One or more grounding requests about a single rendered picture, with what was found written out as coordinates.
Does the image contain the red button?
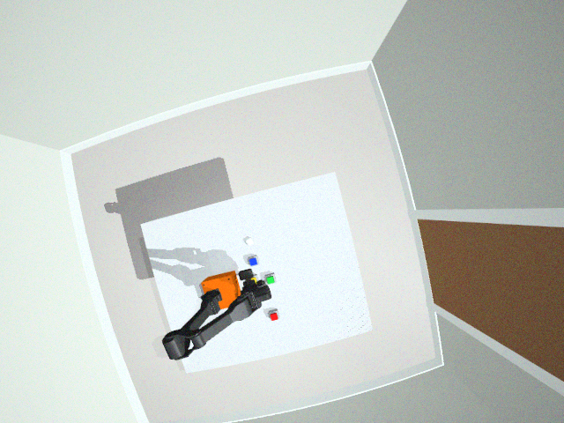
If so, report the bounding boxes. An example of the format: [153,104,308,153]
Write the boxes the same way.
[269,308,279,321]

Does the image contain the green button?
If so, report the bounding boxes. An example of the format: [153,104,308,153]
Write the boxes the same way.
[265,272,277,285]

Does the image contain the blue button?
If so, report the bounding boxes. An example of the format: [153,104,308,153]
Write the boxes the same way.
[248,256,259,267]

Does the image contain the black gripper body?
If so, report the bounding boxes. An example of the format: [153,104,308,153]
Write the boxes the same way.
[238,268,263,308]

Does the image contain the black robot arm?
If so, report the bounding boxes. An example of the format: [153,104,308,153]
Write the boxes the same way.
[162,279,271,360]

